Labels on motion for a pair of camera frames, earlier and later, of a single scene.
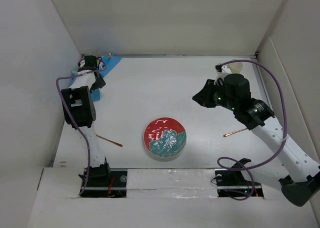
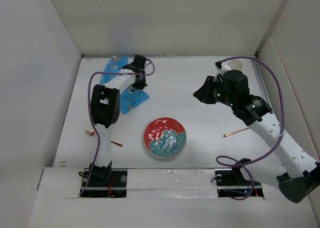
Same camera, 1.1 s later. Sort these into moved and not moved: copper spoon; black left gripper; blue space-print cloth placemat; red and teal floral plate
Moved: blue space-print cloth placemat; black left gripper
Not moved: red and teal floral plate; copper spoon
